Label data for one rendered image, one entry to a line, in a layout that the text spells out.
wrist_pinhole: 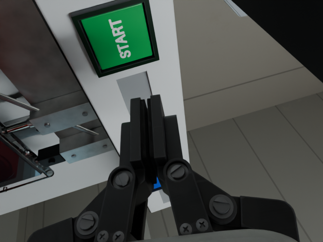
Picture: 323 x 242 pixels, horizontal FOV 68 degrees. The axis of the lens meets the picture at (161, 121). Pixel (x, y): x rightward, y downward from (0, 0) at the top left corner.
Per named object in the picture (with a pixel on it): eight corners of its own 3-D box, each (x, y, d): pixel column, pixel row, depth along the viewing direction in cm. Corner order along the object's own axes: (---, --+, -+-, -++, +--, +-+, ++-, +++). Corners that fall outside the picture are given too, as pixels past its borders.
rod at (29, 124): (7, 129, 32) (6, 138, 31) (0, 123, 31) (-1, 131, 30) (41, 119, 33) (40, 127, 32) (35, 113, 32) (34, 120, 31)
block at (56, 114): (43, 120, 34) (43, 137, 32) (30, 104, 31) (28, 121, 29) (98, 104, 34) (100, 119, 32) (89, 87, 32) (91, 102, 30)
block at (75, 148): (68, 150, 40) (68, 165, 38) (58, 139, 37) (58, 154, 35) (114, 136, 41) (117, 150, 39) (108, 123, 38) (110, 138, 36)
